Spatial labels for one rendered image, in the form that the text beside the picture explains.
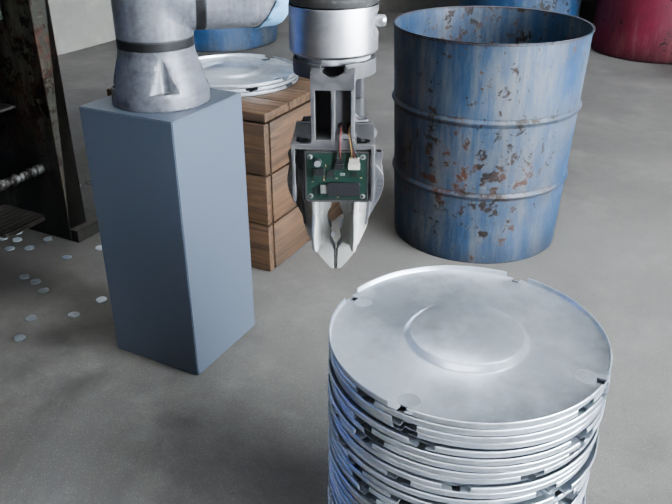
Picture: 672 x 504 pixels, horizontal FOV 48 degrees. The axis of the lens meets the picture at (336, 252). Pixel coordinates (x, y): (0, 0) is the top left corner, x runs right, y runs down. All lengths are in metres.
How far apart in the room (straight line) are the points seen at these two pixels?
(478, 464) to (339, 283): 0.90
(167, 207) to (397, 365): 0.55
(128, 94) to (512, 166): 0.79
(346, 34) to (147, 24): 0.57
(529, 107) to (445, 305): 0.77
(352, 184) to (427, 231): 1.04
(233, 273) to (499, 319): 0.62
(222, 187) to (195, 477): 0.46
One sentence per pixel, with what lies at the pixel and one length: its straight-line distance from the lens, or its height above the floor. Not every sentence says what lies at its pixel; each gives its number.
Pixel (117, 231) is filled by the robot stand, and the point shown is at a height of 0.25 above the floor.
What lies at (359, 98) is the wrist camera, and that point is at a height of 0.60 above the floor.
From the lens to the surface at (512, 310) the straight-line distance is 0.85.
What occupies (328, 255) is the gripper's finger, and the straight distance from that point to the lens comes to 0.74.
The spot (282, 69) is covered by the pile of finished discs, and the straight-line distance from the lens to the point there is 1.73.
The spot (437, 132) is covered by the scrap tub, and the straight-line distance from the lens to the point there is 1.56.
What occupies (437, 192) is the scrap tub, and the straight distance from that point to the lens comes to 1.61.
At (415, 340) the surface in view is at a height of 0.35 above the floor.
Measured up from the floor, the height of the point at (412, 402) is 0.34.
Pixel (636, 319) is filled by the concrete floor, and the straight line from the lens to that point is 1.56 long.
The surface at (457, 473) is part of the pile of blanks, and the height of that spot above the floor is 0.29.
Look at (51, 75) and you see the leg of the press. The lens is 1.73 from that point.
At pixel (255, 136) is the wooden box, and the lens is 1.50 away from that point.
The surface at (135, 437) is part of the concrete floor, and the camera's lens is 1.22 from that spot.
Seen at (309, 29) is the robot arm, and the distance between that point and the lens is 0.62.
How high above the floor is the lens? 0.78
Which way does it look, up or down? 28 degrees down
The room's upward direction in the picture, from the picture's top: straight up
